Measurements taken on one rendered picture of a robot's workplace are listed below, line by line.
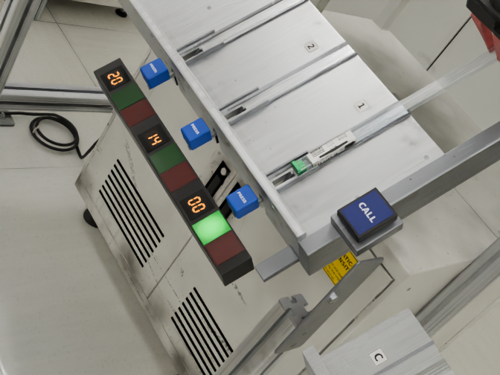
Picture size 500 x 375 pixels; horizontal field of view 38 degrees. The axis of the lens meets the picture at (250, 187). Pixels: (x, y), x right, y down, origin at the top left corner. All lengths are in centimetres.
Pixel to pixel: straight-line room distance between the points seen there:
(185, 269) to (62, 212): 42
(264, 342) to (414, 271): 31
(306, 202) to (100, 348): 80
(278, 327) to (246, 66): 32
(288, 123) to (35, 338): 79
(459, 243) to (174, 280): 55
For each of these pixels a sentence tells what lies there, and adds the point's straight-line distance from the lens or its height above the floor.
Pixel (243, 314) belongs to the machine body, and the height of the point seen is 30.
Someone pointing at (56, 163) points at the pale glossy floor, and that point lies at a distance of 186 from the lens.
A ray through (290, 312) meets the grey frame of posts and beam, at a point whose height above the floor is 63.
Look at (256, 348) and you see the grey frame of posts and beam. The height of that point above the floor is 56.
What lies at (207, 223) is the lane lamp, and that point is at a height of 66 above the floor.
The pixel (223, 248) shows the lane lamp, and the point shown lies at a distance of 83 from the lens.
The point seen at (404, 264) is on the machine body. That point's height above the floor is 62.
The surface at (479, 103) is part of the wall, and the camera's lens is 288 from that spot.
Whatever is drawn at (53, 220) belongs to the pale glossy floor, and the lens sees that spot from 171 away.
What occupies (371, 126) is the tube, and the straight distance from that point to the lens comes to 87.
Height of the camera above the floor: 116
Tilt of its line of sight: 32 degrees down
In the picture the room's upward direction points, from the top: 37 degrees clockwise
